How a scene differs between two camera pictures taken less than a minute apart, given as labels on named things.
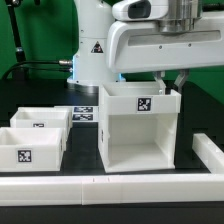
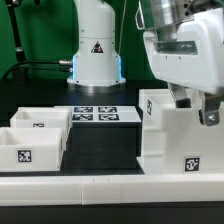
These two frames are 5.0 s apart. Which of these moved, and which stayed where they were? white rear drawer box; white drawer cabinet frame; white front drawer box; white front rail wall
Moved: white drawer cabinet frame
Stayed: white front drawer box; white front rail wall; white rear drawer box
